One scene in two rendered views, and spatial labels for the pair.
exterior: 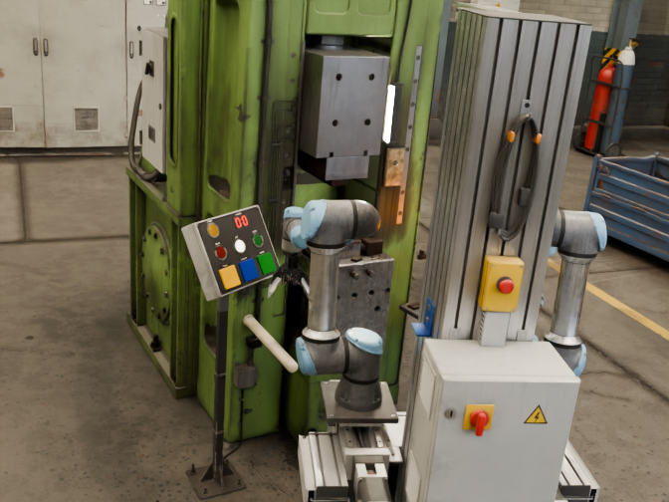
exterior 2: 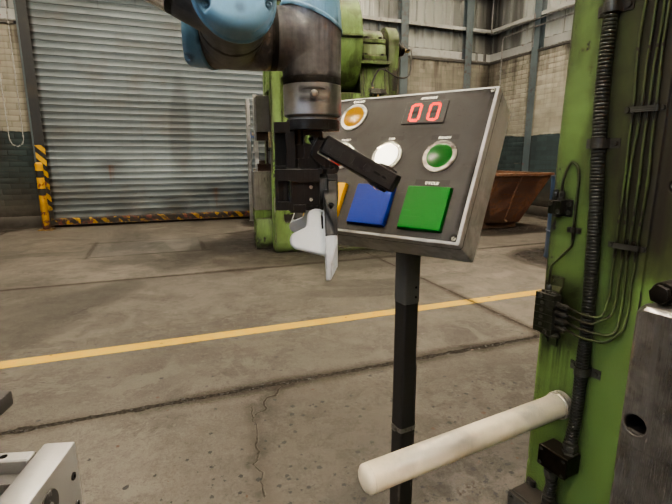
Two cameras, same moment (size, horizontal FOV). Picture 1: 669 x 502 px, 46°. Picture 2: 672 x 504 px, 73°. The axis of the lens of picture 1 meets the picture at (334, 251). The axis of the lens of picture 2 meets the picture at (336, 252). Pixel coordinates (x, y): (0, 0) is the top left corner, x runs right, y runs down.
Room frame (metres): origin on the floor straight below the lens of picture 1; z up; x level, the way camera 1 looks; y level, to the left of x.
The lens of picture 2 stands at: (2.68, -0.47, 1.09)
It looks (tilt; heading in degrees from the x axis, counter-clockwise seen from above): 12 degrees down; 92
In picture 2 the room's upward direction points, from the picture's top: straight up
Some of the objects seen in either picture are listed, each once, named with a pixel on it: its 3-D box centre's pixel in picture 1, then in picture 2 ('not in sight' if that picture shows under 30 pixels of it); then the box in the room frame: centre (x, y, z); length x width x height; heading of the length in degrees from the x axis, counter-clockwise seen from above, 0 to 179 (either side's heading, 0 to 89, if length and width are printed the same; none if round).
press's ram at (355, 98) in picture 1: (336, 98); not in sight; (3.34, 0.05, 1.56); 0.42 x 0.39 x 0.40; 30
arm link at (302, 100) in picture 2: (293, 244); (312, 104); (2.62, 0.15, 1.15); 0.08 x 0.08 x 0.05
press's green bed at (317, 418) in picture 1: (316, 373); not in sight; (3.36, 0.04, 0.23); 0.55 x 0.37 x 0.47; 30
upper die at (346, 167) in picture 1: (324, 155); not in sight; (3.32, 0.08, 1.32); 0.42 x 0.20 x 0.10; 30
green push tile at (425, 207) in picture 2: (265, 263); (425, 209); (2.79, 0.26, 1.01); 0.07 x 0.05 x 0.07; 145
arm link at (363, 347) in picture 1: (360, 352); not in sight; (2.18, -0.11, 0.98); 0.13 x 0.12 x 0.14; 106
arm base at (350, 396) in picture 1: (359, 384); not in sight; (2.18, -0.12, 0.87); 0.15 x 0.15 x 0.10
